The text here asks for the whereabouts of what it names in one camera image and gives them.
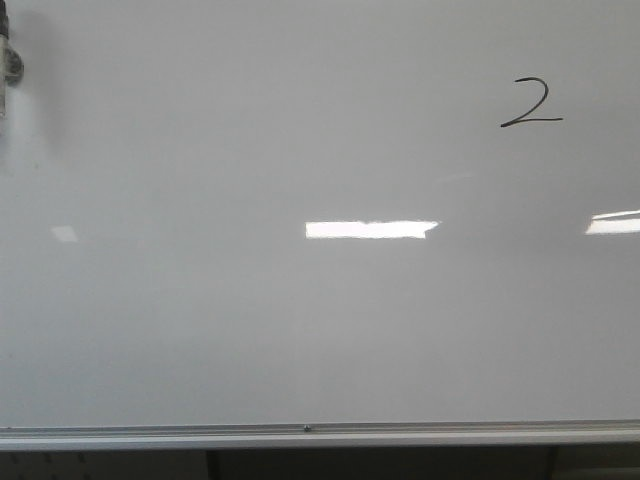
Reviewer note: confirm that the white black-tipped marker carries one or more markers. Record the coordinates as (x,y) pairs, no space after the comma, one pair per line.
(12,66)

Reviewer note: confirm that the white whiteboard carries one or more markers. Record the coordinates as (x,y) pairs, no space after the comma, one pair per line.
(277,212)

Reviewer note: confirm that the aluminium marker tray rail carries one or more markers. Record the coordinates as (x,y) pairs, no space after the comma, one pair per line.
(319,435)

